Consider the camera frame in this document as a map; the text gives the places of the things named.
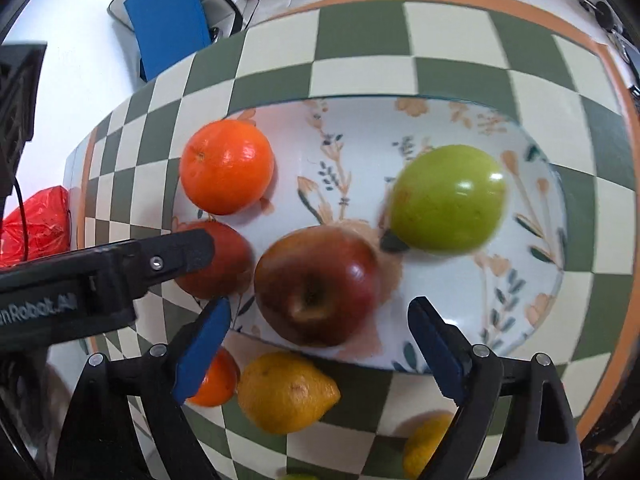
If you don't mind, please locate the small red apple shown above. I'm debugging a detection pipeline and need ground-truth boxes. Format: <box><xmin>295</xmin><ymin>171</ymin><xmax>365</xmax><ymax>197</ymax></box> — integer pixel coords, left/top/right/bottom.
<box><xmin>174</xmin><ymin>220</ymin><xmax>254</xmax><ymax>302</ymax></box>

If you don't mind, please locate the large orange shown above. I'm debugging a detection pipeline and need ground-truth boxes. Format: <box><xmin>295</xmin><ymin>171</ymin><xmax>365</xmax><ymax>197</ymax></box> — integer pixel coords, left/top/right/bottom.
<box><xmin>179</xmin><ymin>119</ymin><xmax>276</xmax><ymax>216</ymax></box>

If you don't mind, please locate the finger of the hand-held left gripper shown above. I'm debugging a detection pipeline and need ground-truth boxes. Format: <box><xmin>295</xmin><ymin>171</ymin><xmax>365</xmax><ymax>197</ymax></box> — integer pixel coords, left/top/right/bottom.
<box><xmin>97</xmin><ymin>229</ymin><xmax>216</xmax><ymax>302</ymax></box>

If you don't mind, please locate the small orange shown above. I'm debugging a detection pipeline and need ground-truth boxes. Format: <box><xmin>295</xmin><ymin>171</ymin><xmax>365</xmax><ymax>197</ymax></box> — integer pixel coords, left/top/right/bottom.
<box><xmin>187</xmin><ymin>346</ymin><xmax>241</xmax><ymax>408</ymax></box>

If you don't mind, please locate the thin black cable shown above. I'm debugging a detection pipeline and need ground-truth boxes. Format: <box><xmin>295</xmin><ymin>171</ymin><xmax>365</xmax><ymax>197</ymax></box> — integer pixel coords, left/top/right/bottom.
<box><xmin>11</xmin><ymin>174</ymin><xmax>30</xmax><ymax>262</ymax></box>

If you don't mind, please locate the blue panel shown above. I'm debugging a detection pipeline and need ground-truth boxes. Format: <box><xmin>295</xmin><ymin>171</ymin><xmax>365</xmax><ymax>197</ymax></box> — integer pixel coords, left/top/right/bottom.
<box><xmin>123</xmin><ymin>0</ymin><xmax>212</xmax><ymax>82</ymax></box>

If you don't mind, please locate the black plastic frame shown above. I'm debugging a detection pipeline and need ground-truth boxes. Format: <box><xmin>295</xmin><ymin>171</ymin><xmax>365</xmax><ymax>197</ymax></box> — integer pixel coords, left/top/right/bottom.
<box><xmin>0</xmin><ymin>42</ymin><xmax>49</xmax><ymax>202</ymax></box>

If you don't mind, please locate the red plastic bag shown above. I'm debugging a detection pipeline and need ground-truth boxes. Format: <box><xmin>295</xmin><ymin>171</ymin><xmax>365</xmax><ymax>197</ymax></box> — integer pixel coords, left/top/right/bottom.
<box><xmin>0</xmin><ymin>185</ymin><xmax>71</xmax><ymax>268</ymax></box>

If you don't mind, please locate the yellow lemon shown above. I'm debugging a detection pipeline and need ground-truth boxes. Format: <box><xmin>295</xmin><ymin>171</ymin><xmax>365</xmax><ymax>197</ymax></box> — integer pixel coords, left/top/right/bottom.
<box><xmin>237</xmin><ymin>351</ymin><xmax>342</xmax><ymax>435</ymax></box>
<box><xmin>402</xmin><ymin>412</ymin><xmax>457</xmax><ymax>479</ymax></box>

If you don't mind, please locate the green white checkered tablecloth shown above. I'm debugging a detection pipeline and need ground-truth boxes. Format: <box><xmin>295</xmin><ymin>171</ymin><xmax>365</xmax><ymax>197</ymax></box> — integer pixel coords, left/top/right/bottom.
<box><xmin>64</xmin><ymin>0</ymin><xmax>640</xmax><ymax>480</ymax></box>

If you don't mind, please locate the floral ceramic plate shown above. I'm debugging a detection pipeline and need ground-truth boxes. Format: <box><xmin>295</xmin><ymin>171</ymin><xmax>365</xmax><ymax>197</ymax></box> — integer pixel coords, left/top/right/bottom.
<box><xmin>162</xmin><ymin>96</ymin><xmax>569</xmax><ymax>374</ymax></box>

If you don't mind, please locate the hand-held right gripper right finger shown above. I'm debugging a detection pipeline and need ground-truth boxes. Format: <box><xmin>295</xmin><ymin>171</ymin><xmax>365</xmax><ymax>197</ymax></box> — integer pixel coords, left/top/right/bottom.
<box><xmin>407</xmin><ymin>296</ymin><xmax>586</xmax><ymax>480</ymax></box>

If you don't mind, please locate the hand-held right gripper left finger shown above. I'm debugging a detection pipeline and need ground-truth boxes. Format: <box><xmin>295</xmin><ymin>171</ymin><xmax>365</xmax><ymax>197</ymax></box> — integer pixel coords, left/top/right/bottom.
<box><xmin>54</xmin><ymin>297</ymin><xmax>232</xmax><ymax>480</ymax></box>

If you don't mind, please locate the large red apple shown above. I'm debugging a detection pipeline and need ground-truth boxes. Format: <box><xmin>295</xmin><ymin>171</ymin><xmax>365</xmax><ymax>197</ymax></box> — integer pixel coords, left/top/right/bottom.
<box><xmin>254</xmin><ymin>226</ymin><xmax>384</xmax><ymax>348</ymax></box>

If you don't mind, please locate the green apple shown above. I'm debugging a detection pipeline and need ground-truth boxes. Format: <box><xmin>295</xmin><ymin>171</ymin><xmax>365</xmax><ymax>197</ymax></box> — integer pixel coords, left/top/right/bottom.
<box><xmin>387</xmin><ymin>144</ymin><xmax>509</xmax><ymax>254</ymax></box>

